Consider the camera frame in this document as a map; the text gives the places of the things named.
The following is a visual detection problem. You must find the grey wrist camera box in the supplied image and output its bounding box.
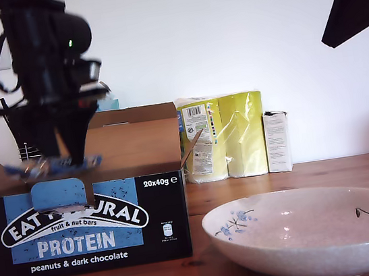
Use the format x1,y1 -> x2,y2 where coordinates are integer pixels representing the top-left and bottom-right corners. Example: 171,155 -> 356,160
72,55 -> 106,89

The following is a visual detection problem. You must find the white plate with blue flowers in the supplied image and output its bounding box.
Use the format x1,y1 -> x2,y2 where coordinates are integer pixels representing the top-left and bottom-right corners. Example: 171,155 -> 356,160
198,178 -> 369,276

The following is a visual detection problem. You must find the blue patterned tissue box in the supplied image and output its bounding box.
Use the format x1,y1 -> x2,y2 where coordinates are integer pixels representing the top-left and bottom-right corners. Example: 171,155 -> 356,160
96,97 -> 121,113

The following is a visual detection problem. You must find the small white printed box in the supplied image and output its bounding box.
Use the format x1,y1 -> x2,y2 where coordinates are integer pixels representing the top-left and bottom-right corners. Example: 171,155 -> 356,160
260,108 -> 295,175

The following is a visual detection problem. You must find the yellow paper towel pack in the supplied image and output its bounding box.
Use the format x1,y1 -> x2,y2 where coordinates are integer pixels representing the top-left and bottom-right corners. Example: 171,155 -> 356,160
173,88 -> 272,186

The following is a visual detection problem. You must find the blue snack bar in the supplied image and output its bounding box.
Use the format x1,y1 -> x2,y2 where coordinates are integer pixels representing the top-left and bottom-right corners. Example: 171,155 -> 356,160
2,150 -> 105,185

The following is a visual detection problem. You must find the black blue snackbar carton box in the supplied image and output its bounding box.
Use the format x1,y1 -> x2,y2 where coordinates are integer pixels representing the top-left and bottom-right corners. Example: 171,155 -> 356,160
0,97 -> 221,276

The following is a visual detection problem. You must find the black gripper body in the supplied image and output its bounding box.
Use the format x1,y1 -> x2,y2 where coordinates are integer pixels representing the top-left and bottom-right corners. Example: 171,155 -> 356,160
0,65 -> 110,118

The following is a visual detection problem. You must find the black wire basket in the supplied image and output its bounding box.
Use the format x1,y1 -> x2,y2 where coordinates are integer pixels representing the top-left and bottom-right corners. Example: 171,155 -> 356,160
16,139 -> 44,163

